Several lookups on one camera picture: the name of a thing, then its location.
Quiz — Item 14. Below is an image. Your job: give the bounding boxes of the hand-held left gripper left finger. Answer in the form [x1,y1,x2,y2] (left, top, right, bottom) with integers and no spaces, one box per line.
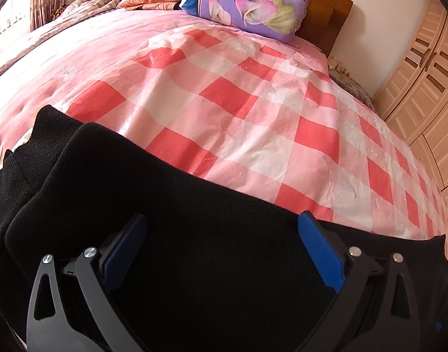
[26,213,148,352]

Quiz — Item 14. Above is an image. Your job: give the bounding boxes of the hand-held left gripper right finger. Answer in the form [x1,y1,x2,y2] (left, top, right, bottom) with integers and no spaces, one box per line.
[297,211,420,352]

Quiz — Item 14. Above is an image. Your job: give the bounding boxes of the black pants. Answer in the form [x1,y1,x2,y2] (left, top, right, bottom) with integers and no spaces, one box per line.
[0,104,448,352]

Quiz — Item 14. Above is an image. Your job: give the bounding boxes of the pink checkered plastic bed cover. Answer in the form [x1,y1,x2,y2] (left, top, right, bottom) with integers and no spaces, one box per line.
[0,26,448,244]

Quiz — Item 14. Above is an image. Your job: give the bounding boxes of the nightstand with floral cloth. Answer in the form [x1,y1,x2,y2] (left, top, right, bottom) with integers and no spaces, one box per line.
[328,57,376,112]

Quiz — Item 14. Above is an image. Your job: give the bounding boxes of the light wooden wardrobe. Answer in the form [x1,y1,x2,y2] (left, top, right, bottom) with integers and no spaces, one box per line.
[372,0,448,228]

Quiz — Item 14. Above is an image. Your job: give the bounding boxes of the pink bed sheet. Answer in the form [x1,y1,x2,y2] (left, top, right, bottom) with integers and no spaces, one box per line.
[0,6,327,177]

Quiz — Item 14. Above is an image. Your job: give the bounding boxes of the large wooden headboard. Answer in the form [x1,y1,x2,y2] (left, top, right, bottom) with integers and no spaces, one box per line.
[157,0,354,55]

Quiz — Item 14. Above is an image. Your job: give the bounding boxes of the grey floral blanket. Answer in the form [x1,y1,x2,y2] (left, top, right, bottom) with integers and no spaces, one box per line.
[30,0,120,33]

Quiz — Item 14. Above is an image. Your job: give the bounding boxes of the folded purple floral quilt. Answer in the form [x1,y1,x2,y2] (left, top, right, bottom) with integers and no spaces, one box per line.
[179,0,308,43]

